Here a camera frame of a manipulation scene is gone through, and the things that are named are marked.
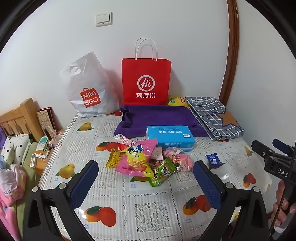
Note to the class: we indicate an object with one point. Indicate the yellow potato chip bag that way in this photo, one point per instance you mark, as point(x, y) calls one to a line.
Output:
point(177, 102)

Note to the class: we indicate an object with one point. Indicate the translucent pink snack packet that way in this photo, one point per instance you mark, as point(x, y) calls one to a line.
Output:
point(185, 163)

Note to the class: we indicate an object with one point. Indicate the small yellow snack packet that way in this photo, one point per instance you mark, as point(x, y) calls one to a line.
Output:
point(114, 158)

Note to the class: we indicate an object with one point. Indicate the wooden bed headboard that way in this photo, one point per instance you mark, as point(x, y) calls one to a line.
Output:
point(16, 118)

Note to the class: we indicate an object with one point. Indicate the green cloth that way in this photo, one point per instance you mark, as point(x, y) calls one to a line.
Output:
point(30, 157)

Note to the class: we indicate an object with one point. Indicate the red paper carrier bag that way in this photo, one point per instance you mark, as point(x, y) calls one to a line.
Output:
point(146, 78)

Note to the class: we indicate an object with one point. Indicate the large pink yellow snack packet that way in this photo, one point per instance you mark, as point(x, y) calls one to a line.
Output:
point(136, 160)

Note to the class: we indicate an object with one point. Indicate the pink printed blanket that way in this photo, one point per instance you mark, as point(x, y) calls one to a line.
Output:
point(10, 190)

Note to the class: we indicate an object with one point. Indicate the white wall light switch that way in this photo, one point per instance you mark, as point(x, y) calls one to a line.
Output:
point(103, 19)

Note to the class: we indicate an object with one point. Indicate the purple cloth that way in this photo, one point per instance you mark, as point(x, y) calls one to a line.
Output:
point(2, 139)

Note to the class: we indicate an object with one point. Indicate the white red-edged snack packet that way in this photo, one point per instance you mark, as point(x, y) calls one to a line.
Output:
point(122, 139)

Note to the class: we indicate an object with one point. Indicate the teal white tube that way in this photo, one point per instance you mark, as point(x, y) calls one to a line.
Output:
point(42, 143)

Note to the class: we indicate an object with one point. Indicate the pink foil snack packet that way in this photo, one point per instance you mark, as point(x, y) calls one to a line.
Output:
point(173, 151)

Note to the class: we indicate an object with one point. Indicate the blue tissue pack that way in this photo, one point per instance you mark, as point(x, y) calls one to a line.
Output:
point(170, 136)

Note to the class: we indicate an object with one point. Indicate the green triangular snack packet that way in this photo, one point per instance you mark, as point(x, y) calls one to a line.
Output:
point(161, 173)

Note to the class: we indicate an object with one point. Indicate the small pale pink snack packet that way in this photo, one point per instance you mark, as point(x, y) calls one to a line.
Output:
point(156, 153)

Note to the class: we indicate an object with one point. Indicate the white plastic shopping bag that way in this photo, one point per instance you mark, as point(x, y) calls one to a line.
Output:
point(92, 76)

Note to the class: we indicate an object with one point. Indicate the wooden nightstand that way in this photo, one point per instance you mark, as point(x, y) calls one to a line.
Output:
point(44, 160)

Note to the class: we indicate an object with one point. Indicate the person's right hand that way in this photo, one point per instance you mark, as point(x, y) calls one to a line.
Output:
point(281, 215)

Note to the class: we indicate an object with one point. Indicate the fruit print tablecloth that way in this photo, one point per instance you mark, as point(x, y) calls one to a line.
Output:
point(138, 208)

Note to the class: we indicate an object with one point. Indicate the purple felt storage basket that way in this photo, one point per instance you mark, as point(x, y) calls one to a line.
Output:
point(157, 115)

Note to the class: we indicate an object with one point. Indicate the white flower print pillow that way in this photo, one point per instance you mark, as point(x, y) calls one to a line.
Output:
point(13, 148)

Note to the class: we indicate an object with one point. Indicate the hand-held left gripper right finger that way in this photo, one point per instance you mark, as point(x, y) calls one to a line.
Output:
point(207, 183)

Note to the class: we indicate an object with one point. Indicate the brown wooden door frame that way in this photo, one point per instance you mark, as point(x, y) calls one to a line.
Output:
point(231, 58)

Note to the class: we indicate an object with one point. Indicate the patterned hardcover book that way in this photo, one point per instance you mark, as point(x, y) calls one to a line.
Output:
point(46, 120)

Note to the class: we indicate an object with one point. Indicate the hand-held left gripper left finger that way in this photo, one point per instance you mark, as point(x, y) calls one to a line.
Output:
point(84, 183)

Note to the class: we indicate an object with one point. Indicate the small blue cookie packet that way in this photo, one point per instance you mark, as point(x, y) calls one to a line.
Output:
point(214, 160)

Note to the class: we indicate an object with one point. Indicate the grey checked star fabric bag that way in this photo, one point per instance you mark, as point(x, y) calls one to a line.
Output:
point(208, 115)

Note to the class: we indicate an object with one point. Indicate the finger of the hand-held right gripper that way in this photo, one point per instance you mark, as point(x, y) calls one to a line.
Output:
point(281, 144)
point(261, 148)

